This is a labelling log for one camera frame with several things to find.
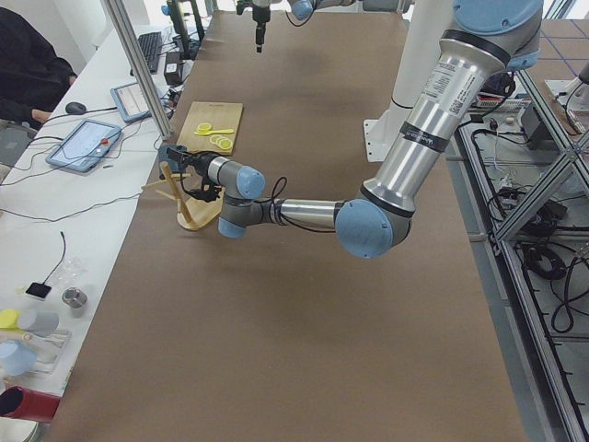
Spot grey cup on tray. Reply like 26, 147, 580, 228
17, 309, 60, 337

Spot red cylinder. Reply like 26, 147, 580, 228
1, 386, 61, 424

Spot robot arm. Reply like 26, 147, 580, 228
167, 1, 543, 259
236, 0, 355, 53

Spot lemon slice top right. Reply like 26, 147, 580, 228
216, 137, 233, 151

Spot aluminium frame post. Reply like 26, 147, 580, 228
102, 0, 172, 141

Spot teach pendant near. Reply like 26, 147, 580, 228
45, 119, 122, 173

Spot lemon slice front left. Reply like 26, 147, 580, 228
194, 122, 213, 136

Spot black keyboard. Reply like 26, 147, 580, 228
137, 31, 163, 74

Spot small metal cup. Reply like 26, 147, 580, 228
62, 287, 88, 319

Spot yellow plastic knife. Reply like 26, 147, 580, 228
203, 129, 235, 136

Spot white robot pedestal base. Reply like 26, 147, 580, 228
364, 0, 454, 162

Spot wooden cup storage rack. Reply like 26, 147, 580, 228
142, 161, 222, 231

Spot blue cup yellow inside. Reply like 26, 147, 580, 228
158, 145, 187, 167

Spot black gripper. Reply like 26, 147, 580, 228
167, 147, 222, 203
237, 0, 271, 52

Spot black computer mouse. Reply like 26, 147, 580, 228
64, 101, 87, 115

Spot teach pendant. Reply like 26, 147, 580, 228
45, 119, 122, 173
110, 82, 151, 123

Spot yellow cup on tray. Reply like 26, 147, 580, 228
0, 308, 20, 330

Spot teach pendant far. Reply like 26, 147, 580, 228
110, 82, 151, 123

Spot bamboo cutting board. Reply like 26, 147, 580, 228
177, 101, 244, 156

